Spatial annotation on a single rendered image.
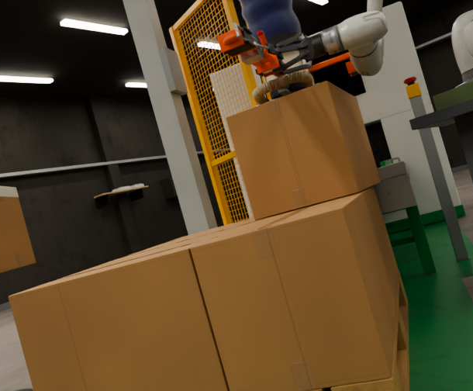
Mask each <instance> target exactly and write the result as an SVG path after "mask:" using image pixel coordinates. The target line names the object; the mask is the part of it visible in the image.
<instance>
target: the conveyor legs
mask: <svg viewBox="0 0 473 391"><path fill-rule="evenodd" d="M405 209H406V213H407V216H408V220H403V221H399V222H396V223H390V224H387V225H385V226H386V229H391V228H394V227H400V226H403V225H406V224H410V226H411V229H412V232H413V236H411V237H404V238H401V239H398V240H391V241H390V242H391V246H392V247H395V246H399V245H403V244H409V243H412V242H416V247H417V251H418V253H419V258H420V260H421V264H422V266H423V271H424V274H425V276H428V275H435V274H437V271H436V268H435V265H434V263H433V258H432V254H431V252H430V246H429V244H428V240H427V238H426V233H425V230H424V227H423V222H422V220H421V216H420V214H419V209H418V206H417V204H416V206H411V207H408V208H405Z"/></svg>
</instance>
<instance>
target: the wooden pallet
mask: <svg viewBox="0 0 473 391"><path fill-rule="evenodd" d="M306 391H409V318H408V299H407V297H406V291H405V289H404V286H403V283H402V278H401V275H400V272H399V271H398V284H397V297H396V308H395V333H394V345H393V357H392V377H391V378H389V379H379V380H374V381H368V382H359V383H353V384H348V385H342V386H333V387H327V388H322V389H312V390H306Z"/></svg>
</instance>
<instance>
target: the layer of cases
mask: <svg viewBox="0 0 473 391"><path fill-rule="evenodd" d="M398 271H399V270H398V266H397V264H396V261H395V256H394V253H393V250H392V246H391V242H390V240H389V237H388V232H387V229H386V226H385V221H384V219H383V215H382V211H381V208H380V205H379V202H378V197H377V195H376V191H375V187H374V186H372V187H370V188H367V189H365V190H363V191H361V192H357V193H354V194H351V195H346V196H343V197H340V198H337V199H331V200H328V201H325V202H320V203H317V204H314V205H311V206H306V207H302V208H299V209H294V210H291V211H288V212H285V213H280V214H277V215H273V216H269V217H265V218H262V219H259V220H255V219H254V217H253V218H250V219H247V220H241V221H239V222H235V223H231V224H227V225H225V226H221V227H217V228H213V229H210V230H205V231H202V232H199V233H196V234H191V235H188V236H185V237H180V238H178V239H175V240H171V241H168V242H166V243H163V244H159V245H157V246H154V247H150V248H147V249H146V250H143V251H139V252H136V253H134V254H130V255H127V256H125V257H122V258H118V259H116V260H113V261H109V262H107V263H105V264H102V265H98V266H95V267H93V268H89V269H86V270H84V271H81V272H77V273H74V274H72V275H69V276H66V277H63V278H61V279H57V280H54V281H52V282H48V283H45V284H42V285H38V286H36V287H33V288H31V289H27V290H25V291H22V292H18V293H16V294H13V295H10V296H9V302H10V306H11V309H12V314H13V317H14V320H15V323H16V328H17V331H18V335H19V339H20V343H21V346H22V351H23V354H24V357H25V360H26V366H27V368H28V372H29V377H30V380H31V383H32V386H33V391H306V390H312V389H322V388H327V387H333V386H342V385H348V384H353V383H359V382H368V381H374V380H379V379H389V378H391V377H392V357H393V345H394V333H395V308H396V297H397V284H398Z"/></svg>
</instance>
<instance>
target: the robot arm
mask: <svg viewBox="0 0 473 391"><path fill-rule="evenodd" d="M382 4H383V0H368V4H367V12H364V13H361V14H358V15H355V16H352V17H350V18H348V19H345V20H344V21H343V22H342V23H340V24H338V25H335V26H332V27H330V28H328V29H324V30H323V31H322V33H323V34H320V33H319V34H317V35H315V36H311V37H304V36H303V34H302V32H299V33H298V34H296V35H295V36H293V37H291V38H289V39H287V40H284V41H281V42H280V43H277V45H276V46H277V48H276V50H275V51H278V52H280V53H286V52H291V51H296V50H298V51H299V55H298V56H297V57H296V58H294V59H292V60H291V61H289V62H287V63H286V64H283V65H282V66H281V65H280V66H279V67H276V68H274V69H271V70H269V71H265V72H263V73H264V74H266V73H268V72H271V71H273V72H274V73H276V72H279V71H284V73H285V74H291V73H293V72H296V71H301V70H304V69H312V61H314V60H315V59H316V58H317V57H322V56H324V55H326V54H327V52H328V54H329V55H332V54H336V53H339V52H341V51H344V50H349V55H350V60H351V62H352V64H353V66H354V68H355V70H356V71H357V72H358V73H359V74H361V75H363V76H373V75H376V74H377V73H378V72H379V71H380V70H381V68H382V65H383V57H384V38H383V36H384V35H385V34H386V33H387V32H388V25H387V22H386V18H385V16H384V15H383V14H382ZM297 40H302V42H301V43H300V44H299V45H295V46H292V47H284V46H286V45H288V44H290V43H293V42H295V41H297ZM451 40H452V46H453V50H454V56H455V58H456V61H457V65H458V67H459V69H460V72H461V75H462V80H463V83H462V84H460V85H459V86H457V87H460V86H462V85H466V84H468V83H471V82H473V10H471V11H468V12H466V13H464V14H462V15H461V16H459V17H458V18H457V19H456V20H455V22H454V25H453V27H452V34H451ZM281 47H284V48H281ZM302 60H307V61H309V62H307V63H306V64H303V65H299V66H297V67H292V68H289V67H291V66H292V65H293V64H296V63H298V62H299V61H302ZM287 68H289V69H287ZM457 87H455V88H457Z"/></svg>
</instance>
